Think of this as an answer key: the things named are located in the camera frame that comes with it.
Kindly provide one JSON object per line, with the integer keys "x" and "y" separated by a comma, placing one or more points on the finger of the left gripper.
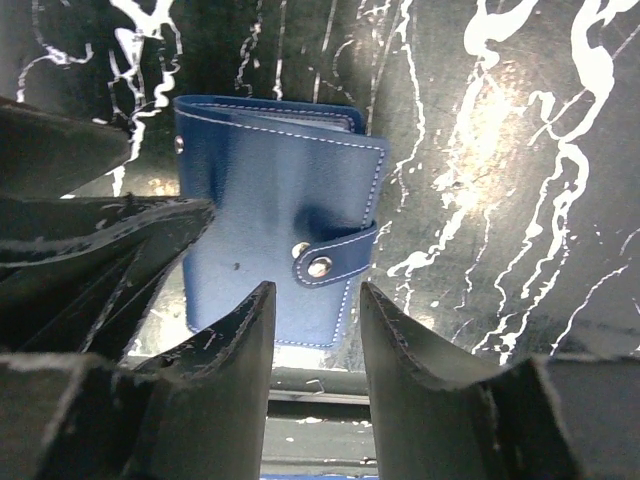
{"x": 80, "y": 275}
{"x": 44, "y": 155}

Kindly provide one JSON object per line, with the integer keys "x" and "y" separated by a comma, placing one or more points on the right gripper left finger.
{"x": 197, "y": 411}

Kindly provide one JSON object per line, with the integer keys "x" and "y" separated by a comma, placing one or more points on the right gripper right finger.
{"x": 439, "y": 412}

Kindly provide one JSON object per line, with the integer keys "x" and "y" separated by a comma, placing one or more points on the blue card holder wallet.
{"x": 295, "y": 188}

